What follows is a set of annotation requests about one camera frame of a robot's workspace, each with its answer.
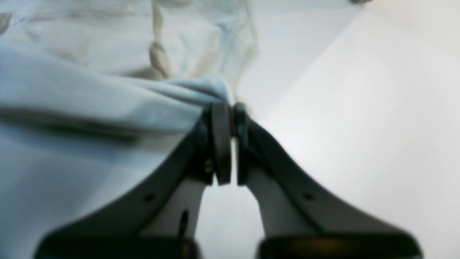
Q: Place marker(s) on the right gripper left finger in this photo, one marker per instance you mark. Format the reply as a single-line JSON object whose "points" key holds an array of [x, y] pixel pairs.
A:
{"points": [[156, 219]]}

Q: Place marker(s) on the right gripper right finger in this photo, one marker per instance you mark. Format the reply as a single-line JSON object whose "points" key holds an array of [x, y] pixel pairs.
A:
{"points": [[301, 218]]}

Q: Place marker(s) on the beige t-shirt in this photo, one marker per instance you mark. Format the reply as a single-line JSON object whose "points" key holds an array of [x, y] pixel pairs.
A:
{"points": [[96, 93]]}

